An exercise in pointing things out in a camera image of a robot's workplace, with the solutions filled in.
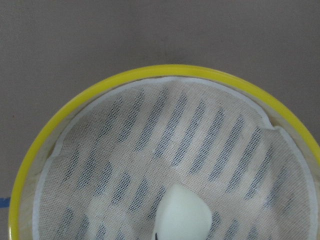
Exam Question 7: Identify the white steamed bun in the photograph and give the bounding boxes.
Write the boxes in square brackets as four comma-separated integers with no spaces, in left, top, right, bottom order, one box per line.
[152,184,212,240]

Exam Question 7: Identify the white mesh steamer liner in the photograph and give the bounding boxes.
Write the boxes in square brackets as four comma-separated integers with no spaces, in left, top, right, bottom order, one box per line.
[32,77,319,240]

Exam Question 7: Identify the yellow rimmed steamer basket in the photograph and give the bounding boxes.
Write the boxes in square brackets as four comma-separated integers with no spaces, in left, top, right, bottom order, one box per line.
[8,65,320,240]

